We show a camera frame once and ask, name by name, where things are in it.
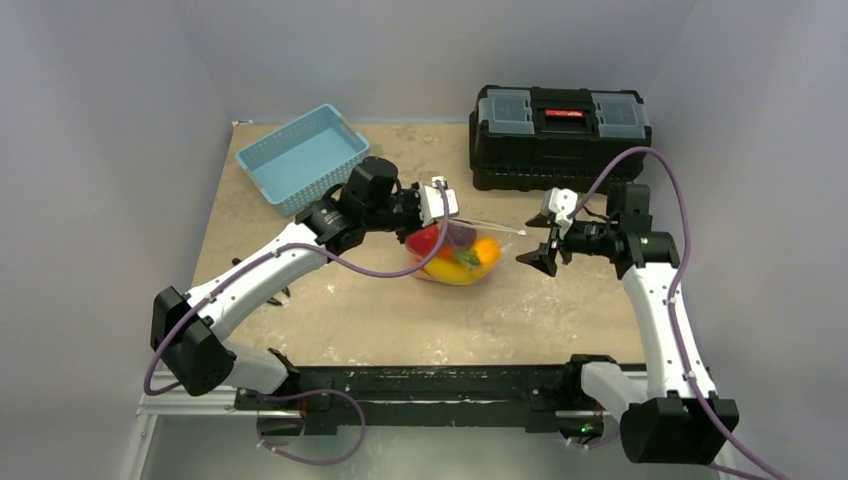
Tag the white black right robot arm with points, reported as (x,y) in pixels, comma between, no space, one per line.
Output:
(678,417)

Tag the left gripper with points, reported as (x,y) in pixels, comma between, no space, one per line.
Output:
(412,195)

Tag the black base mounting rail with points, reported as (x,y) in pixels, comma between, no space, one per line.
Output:
(541,398)

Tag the black plastic toolbox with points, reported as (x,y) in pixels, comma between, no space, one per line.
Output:
(533,138)

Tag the red fake apple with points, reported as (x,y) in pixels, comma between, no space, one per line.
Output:
(424,241)

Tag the polka dot zip top bag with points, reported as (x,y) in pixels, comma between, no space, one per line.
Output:
(503,234)

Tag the light blue perforated basket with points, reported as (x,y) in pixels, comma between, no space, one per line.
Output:
(297,163)

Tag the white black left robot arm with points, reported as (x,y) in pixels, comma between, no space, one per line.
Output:
(190,331)

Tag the purple fake cabbage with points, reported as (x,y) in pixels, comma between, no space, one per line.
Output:
(461,236)

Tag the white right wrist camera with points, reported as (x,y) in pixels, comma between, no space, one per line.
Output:
(559,206)

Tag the black handled pliers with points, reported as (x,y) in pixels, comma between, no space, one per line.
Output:
(274,301)

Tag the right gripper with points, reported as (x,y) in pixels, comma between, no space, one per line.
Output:
(555,244)

